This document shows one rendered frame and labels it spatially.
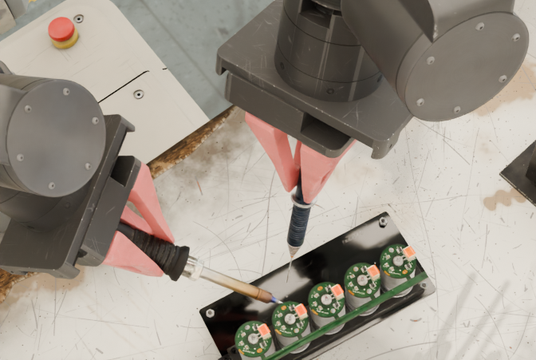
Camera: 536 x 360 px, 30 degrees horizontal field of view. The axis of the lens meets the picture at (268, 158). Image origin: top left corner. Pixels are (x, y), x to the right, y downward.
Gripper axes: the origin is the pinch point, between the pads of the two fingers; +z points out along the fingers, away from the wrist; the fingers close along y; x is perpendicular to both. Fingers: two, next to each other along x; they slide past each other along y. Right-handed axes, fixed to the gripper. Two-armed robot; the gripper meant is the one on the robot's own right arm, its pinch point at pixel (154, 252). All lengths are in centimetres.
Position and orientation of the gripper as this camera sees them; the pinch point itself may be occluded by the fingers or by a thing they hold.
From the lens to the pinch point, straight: 66.7
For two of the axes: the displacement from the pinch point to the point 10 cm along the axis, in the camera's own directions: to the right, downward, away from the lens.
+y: 2.9, -8.8, 3.8
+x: -7.8, 0.2, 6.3
